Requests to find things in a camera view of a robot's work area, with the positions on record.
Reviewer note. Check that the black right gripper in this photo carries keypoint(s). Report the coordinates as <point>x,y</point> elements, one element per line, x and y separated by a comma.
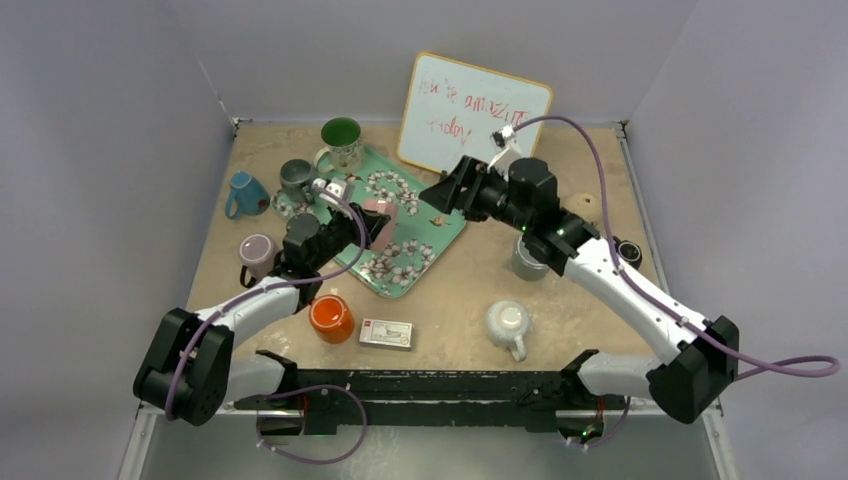
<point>463,188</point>

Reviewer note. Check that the orange mug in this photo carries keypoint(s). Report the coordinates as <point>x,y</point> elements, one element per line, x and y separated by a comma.
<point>331,318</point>

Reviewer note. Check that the floral mug green inside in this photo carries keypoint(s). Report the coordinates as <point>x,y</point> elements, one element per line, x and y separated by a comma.
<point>343,149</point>

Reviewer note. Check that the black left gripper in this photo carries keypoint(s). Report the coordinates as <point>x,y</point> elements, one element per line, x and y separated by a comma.
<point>374,222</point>

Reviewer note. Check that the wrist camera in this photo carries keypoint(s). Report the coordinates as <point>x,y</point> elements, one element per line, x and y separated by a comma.
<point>508,148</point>
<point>334,191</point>

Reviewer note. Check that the pink faceted mug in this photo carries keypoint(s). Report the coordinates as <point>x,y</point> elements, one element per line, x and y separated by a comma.
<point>374,205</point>

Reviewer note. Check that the beige mug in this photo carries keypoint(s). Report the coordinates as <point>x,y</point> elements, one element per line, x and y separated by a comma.
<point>588,207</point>

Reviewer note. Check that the blue grey mug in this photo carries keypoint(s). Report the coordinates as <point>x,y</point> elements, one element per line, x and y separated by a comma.
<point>296,178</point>

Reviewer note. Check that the grey ribbed mug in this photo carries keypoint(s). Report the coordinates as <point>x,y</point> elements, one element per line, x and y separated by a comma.
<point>524,265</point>

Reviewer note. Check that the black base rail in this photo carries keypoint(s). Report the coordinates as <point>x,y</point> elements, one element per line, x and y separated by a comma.
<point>536,401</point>

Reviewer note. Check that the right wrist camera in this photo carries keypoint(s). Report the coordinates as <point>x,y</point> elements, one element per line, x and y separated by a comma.
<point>508,148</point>

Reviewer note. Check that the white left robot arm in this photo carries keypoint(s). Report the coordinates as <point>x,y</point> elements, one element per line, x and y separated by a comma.
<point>187,370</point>

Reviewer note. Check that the yellow framed whiteboard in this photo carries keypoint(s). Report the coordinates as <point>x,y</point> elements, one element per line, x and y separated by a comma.
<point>453,107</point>

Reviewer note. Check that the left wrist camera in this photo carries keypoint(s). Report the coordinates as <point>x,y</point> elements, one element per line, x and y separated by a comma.
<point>334,191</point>

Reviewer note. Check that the white speckled mug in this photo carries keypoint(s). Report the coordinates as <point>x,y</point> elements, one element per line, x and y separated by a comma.
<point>506,324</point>

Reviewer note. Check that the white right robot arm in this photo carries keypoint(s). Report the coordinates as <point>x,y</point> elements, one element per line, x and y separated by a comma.
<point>693,359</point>

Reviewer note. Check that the green floral tray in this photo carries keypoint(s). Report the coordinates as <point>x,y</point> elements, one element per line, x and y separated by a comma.
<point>421,234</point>

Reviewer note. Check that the black mug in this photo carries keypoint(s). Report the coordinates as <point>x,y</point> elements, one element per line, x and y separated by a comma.
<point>629,251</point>

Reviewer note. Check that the lilac mug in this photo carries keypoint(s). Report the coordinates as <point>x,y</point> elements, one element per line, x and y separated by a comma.
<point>257,255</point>

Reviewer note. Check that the small white cardboard box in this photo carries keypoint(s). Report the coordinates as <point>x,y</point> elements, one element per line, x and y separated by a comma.
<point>386,334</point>

